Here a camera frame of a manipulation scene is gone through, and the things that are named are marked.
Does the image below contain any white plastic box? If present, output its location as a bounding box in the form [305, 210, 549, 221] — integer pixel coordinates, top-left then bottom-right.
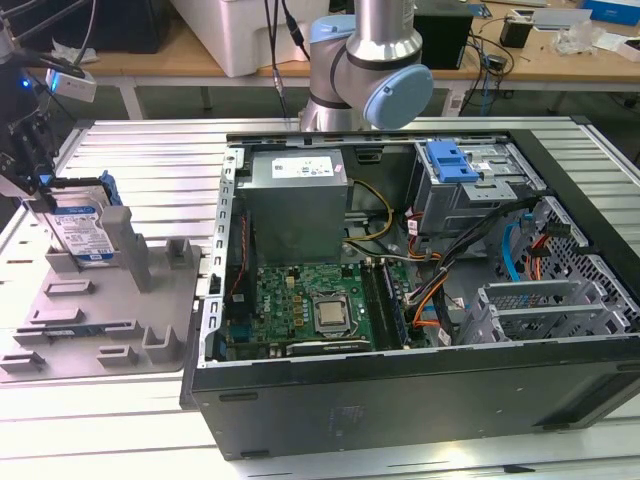
[172, 0, 331, 79]

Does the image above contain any grey metal drive cage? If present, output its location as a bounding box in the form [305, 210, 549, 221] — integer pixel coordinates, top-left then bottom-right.
[412, 141, 546, 239]

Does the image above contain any silver CPU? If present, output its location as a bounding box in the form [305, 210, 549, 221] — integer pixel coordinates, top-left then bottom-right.
[312, 297, 354, 334]

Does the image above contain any black RAM slot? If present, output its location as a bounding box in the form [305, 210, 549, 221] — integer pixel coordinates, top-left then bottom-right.
[359, 262, 389, 351]

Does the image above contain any grey power supply unit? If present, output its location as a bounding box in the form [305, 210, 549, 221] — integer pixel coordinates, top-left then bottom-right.
[234, 149, 351, 266]

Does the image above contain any grey flat box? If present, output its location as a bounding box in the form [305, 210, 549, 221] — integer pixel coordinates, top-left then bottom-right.
[532, 7, 594, 31]

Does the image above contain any orange power wire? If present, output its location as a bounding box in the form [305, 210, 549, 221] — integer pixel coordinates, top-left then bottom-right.
[527, 222, 574, 281]

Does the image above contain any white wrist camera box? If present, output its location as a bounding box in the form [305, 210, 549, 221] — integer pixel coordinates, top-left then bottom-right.
[45, 67, 97, 104]

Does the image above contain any grey parts rack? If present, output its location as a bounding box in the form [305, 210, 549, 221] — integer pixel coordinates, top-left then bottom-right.
[0, 207, 204, 385]

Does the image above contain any grey metal disk bay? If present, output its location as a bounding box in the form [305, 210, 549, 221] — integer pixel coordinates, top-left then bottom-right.
[457, 278, 631, 346]

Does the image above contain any black cable bundle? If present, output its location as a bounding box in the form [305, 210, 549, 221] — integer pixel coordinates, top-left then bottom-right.
[407, 197, 541, 306]

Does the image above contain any black graphics card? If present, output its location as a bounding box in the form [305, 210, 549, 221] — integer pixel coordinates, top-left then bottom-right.
[284, 337, 374, 357]

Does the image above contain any black PC case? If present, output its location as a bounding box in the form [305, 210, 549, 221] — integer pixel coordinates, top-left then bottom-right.
[178, 127, 640, 462]

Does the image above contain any wooden desk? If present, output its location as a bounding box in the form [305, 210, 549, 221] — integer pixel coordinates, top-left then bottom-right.
[0, 4, 640, 119]

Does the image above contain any small black box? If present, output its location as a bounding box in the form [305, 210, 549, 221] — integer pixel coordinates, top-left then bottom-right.
[499, 14, 532, 50]

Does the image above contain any large black box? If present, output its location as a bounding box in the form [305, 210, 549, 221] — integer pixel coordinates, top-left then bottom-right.
[4, 0, 171, 54]

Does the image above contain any hard disk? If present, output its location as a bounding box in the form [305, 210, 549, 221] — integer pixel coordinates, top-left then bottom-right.
[19, 171, 124, 271]

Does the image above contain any blue plastic drive latch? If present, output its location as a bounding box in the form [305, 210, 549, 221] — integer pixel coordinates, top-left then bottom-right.
[427, 142, 481, 185]

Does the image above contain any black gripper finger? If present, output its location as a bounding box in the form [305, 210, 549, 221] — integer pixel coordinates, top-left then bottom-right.
[22, 164, 58, 212]
[0, 162, 39, 201]

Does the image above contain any black speaker box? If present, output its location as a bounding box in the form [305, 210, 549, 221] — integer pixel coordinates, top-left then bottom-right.
[413, 13, 474, 71]

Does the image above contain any red thin wire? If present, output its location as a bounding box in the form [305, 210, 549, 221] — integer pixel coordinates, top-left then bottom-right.
[234, 209, 251, 301]

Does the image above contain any RAM stick with blue label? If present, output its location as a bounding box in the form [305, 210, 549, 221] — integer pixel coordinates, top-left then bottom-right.
[42, 324, 107, 337]

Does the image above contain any blue data wire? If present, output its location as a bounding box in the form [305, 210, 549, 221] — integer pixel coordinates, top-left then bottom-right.
[501, 212, 537, 282]

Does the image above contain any green motherboard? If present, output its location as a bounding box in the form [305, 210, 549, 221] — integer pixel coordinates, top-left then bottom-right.
[222, 259, 431, 361]

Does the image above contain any crumpled white paper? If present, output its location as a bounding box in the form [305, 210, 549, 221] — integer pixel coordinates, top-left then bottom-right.
[49, 39, 100, 68]

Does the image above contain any yellow black wire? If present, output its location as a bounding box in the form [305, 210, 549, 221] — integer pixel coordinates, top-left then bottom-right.
[344, 179, 394, 251]

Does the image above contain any blue cardboard box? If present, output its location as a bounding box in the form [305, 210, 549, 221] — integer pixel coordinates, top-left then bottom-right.
[582, 0, 640, 26]

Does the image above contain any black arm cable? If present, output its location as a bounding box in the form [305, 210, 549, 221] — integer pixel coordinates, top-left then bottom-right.
[262, 0, 314, 121]

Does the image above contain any orange flat wire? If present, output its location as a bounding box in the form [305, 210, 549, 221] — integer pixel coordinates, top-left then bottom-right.
[412, 287, 451, 329]

